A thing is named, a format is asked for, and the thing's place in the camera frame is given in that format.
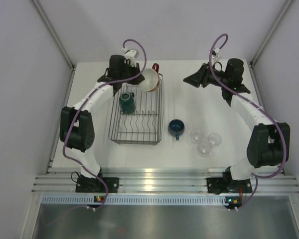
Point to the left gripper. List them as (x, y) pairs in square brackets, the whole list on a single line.
[(136, 69)]

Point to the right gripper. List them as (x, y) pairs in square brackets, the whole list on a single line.
[(194, 79)]

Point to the red cup white inside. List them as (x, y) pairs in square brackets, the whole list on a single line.
[(151, 80)]

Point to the dark green mug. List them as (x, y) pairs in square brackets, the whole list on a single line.
[(127, 103)]

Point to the wire dish rack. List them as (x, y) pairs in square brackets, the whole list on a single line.
[(145, 125)]

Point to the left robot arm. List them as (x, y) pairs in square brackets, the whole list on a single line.
[(76, 122)]

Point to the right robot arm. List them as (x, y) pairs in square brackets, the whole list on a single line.
[(269, 141)]

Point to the dark blue cup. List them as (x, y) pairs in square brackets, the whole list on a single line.
[(176, 128)]

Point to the clear glass back left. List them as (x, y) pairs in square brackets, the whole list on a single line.
[(196, 136)]

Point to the clear glass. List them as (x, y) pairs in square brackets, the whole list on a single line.
[(196, 136), (204, 148), (214, 139)]

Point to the clear glass back right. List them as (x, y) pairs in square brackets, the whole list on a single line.
[(214, 139)]

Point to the clear glass front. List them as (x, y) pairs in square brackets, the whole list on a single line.
[(204, 148)]

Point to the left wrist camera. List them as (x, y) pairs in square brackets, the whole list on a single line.
[(131, 54)]

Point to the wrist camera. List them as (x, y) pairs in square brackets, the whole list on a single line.
[(215, 53), (131, 54)]

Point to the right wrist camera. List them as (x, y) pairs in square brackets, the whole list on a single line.
[(215, 53)]

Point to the right aluminium frame post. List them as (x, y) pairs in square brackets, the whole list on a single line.
[(279, 18)]

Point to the aluminium frame post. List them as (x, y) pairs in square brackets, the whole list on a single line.
[(50, 28), (279, 18)]

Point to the left aluminium frame post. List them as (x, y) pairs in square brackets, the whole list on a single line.
[(50, 28)]

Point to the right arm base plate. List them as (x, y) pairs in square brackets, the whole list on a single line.
[(217, 185)]

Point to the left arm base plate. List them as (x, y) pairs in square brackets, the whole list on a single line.
[(109, 184)]

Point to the aluminium mounting rail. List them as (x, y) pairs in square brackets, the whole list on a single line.
[(160, 181)]

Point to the slotted cable duct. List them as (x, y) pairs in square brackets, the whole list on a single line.
[(137, 200)]

